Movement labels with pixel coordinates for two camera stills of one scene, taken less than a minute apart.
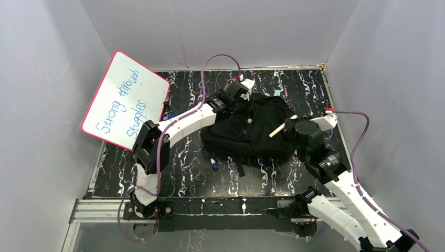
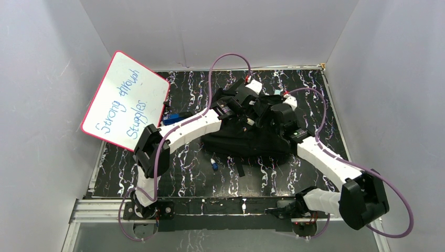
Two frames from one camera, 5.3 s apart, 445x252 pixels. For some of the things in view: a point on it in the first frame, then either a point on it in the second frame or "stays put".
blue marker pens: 169,116 stays put
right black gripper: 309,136 → 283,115
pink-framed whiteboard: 131,95 stays put
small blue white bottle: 215,165 stays put
